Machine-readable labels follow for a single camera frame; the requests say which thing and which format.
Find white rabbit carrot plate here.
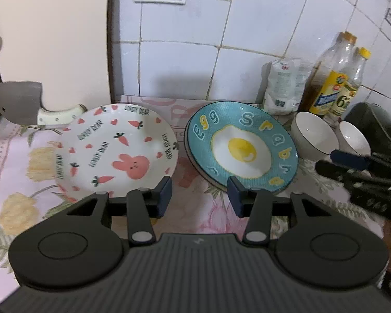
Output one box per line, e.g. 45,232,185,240
54,103,179,203

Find clear bottle green label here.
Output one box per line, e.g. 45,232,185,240
324,47,371,122

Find dark brown cutting board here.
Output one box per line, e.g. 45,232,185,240
107,0,123,103

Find floral tablecloth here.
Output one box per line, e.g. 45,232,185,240
0,94,391,268

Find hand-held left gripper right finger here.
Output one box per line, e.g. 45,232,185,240
227,176,333,245

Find white cutting board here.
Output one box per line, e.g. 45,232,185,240
0,0,113,111

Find white bowl black rim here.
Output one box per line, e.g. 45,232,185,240
291,111,340,161
337,121,372,157

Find white salt bag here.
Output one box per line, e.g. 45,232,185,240
262,58,311,115

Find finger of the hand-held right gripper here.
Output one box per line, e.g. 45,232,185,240
330,149,391,179
315,160,391,190

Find blue fried egg plate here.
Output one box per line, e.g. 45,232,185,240
186,102,298,192

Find dark metal pot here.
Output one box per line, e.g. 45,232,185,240
344,102,391,170

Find tall dark oil bottle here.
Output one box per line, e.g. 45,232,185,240
308,32,357,115

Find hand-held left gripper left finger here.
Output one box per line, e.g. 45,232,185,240
67,176,173,247

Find cleaver with floral handle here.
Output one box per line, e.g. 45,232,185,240
0,81,88,128

